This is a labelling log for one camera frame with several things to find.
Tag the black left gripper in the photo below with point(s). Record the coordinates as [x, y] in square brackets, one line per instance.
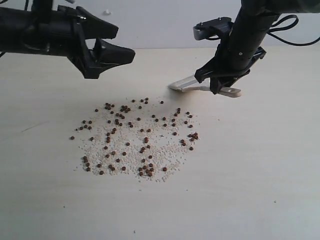
[63, 32]

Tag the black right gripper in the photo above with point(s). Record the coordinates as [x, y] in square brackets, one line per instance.
[234, 53]

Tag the wooden paint brush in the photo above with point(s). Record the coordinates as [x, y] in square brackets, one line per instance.
[190, 83]

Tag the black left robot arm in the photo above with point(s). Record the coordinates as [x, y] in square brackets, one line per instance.
[11, 23]

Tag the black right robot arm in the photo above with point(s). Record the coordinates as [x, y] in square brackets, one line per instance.
[272, 10]

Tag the scattered brown pellets and grains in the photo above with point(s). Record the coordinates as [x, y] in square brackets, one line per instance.
[149, 139]

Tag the white wall hook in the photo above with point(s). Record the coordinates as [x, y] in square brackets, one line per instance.
[107, 12]

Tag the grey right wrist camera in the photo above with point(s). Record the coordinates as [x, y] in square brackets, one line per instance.
[213, 29]

